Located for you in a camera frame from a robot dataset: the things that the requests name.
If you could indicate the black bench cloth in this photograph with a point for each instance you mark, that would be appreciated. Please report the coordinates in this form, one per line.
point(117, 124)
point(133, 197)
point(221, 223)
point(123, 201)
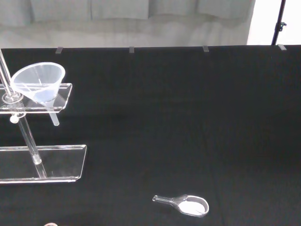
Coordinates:
point(178, 131)

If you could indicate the glass weighing funnel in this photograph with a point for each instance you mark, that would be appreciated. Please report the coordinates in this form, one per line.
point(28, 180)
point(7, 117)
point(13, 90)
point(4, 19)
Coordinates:
point(190, 205)

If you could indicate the black tripod pole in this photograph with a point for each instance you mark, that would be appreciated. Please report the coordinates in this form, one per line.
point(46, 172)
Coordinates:
point(278, 22)

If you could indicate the grey backdrop curtain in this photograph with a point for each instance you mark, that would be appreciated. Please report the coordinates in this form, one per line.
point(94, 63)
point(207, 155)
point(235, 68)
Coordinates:
point(127, 21)

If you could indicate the grey cloth clip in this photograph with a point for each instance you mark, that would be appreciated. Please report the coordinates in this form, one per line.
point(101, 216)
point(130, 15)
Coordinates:
point(59, 50)
point(282, 47)
point(205, 48)
point(131, 49)

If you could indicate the clear acrylic funnel stand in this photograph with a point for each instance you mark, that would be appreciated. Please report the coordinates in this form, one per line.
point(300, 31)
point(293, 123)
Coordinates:
point(58, 162)

